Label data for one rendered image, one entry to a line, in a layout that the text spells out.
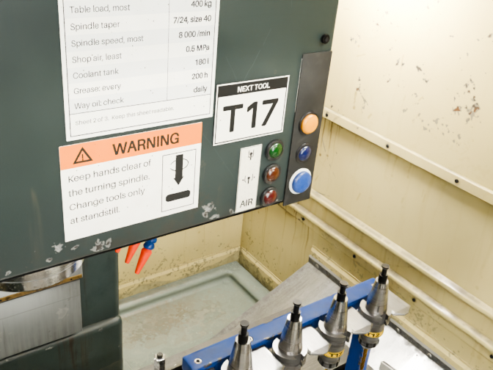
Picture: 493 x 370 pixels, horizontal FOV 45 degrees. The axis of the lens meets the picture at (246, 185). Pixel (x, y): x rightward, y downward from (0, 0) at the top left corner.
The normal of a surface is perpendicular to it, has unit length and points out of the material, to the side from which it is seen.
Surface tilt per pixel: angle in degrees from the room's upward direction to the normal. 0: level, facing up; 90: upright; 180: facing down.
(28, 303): 91
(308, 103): 90
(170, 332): 0
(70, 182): 90
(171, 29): 90
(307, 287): 24
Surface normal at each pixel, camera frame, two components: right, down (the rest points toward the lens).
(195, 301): 0.08, -0.88
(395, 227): -0.81, 0.21
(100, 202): 0.57, 0.43
